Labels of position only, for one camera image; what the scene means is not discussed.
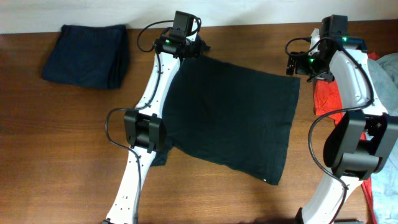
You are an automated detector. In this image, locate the dark green t-shirt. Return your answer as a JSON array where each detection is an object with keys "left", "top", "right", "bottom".
[{"left": 162, "top": 55, "right": 300, "bottom": 185}]

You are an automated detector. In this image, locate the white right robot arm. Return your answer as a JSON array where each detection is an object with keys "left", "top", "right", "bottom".
[{"left": 286, "top": 15, "right": 397, "bottom": 224}]

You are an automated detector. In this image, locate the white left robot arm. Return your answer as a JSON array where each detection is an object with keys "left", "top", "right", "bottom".
[{"left": 103, "top": 11, "right": 209, "bottom": 224}]

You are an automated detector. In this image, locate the red t-shirt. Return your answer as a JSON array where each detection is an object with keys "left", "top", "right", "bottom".
[{"left": 313, "top": 52, "right": 381, "bottom": 224}]

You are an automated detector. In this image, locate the folded navy blue garment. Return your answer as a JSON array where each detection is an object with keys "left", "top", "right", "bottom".
[{"left": 42, "top": 24, "right": 130, "bottom": 90}]

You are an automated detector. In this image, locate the light blue grey t-shirt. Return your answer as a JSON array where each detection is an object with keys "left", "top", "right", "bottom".
[{"left": 368, "top": 53, "right": 397, "bottom": 224}]

